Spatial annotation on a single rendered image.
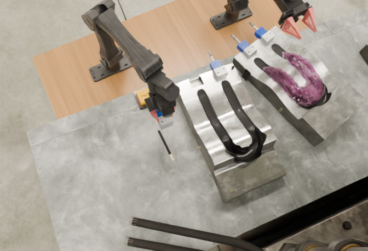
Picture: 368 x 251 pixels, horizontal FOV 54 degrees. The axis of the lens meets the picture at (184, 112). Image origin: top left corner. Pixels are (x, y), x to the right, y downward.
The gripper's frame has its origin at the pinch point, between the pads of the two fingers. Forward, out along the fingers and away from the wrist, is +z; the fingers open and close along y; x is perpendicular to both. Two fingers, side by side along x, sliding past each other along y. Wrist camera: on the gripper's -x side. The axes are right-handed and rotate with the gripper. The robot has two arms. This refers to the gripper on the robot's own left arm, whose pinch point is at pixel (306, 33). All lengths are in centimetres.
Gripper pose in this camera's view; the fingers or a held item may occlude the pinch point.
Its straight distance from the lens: 131.1
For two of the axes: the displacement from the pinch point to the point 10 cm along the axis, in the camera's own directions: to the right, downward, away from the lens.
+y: 8.9, -4.2, 1.9
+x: -0.5, 3.3, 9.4
